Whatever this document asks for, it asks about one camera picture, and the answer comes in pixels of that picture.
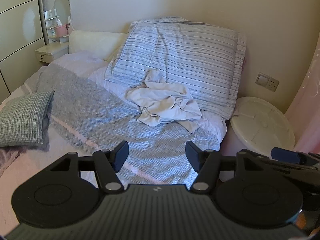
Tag cream long-sleeve shirt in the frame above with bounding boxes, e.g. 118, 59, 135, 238
126, 70, 202, 134

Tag grey herringbone blanket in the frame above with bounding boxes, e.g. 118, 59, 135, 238
23, 64, 226, 185

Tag pink curtain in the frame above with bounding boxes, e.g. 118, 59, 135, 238
285, 44, 320, 154

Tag large blue striped pillow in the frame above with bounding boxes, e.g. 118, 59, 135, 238
105, 17, 247, 120

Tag wall switch socket plate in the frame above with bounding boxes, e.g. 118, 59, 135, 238
255, 73, 279, 92

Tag cream padded headboard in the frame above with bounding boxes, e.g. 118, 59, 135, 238
69, 30, 127, 61

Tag white round lidded bin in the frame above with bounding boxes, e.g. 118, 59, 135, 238
220, 96, 295, 158

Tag small grey checked pillow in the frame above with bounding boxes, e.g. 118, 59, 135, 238
1, 91, 54, 151

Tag pink bed sheet duvet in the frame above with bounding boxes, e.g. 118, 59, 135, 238
1, 51, 227, 235

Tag cream bedside dresser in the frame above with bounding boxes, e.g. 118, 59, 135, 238
35, 42, 69, 64

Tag cream wardrobe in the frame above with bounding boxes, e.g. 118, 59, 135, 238
0, 0, 44, 101

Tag oval vanity mirror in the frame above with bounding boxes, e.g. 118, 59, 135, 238
54, 0, 71, 28

